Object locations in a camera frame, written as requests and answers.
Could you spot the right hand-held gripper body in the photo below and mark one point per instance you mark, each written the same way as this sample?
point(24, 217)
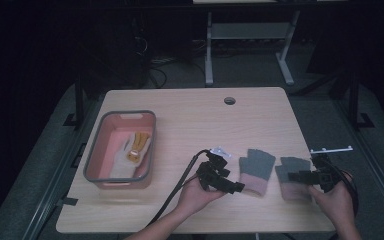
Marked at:
point(326, 175)

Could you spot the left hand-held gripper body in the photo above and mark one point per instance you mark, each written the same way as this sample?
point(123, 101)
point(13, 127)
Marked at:
point(211, 175)

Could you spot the gray and pink fingerless glove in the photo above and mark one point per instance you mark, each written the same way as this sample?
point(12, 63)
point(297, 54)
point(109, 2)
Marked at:
point(293, 193)
point(256, 165)

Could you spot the beige glove with bear face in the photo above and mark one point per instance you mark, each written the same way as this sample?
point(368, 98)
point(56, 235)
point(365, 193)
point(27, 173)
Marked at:
point(126, 165)

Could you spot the pink basin with gray rim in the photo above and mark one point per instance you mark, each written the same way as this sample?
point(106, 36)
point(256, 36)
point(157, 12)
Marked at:
point(113, 140)

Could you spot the person's left hand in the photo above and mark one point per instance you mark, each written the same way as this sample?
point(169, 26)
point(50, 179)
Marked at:
point(195, 198)

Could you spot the person's right hand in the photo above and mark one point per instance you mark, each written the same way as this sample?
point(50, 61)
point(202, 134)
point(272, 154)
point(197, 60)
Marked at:
point(340, 206)

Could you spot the black tape strip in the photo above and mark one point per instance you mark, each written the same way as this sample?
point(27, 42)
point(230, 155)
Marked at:
point(68, 201)

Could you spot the black stand post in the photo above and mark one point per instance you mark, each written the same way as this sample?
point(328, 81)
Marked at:
point(79, 100)
point(354, 100)

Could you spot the white metal table frame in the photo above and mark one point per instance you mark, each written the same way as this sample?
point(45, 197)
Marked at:
point(246, 30)

